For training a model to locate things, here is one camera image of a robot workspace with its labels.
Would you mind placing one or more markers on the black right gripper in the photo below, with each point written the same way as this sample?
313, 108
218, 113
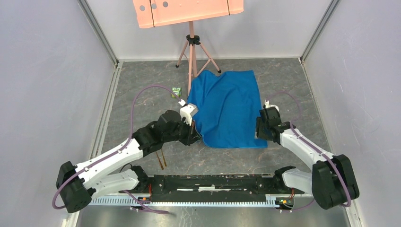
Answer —
259, 133

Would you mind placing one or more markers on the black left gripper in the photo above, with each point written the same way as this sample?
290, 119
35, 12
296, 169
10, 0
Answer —
192, 136

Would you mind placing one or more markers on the blue cloth napkin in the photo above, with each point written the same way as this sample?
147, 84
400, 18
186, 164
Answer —
228, 107

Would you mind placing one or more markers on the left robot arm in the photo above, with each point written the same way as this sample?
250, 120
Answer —
77, 185

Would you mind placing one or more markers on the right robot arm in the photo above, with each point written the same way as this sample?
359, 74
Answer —
331, 180

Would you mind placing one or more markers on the gold fork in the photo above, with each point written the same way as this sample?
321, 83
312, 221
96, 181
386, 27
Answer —
159, 160

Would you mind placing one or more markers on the green owl toy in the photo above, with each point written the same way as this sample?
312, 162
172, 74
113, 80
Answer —
176, 92

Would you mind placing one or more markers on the pink music stand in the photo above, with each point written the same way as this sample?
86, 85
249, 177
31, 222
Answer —
154, 13

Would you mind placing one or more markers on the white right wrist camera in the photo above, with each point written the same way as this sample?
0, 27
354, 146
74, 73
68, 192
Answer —
266, 104

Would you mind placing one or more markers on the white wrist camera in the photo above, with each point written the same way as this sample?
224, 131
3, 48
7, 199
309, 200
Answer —
266, 104
187, 111

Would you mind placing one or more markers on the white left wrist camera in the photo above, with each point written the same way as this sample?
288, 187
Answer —
187, 111

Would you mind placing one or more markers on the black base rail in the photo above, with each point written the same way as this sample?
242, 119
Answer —
211, 188

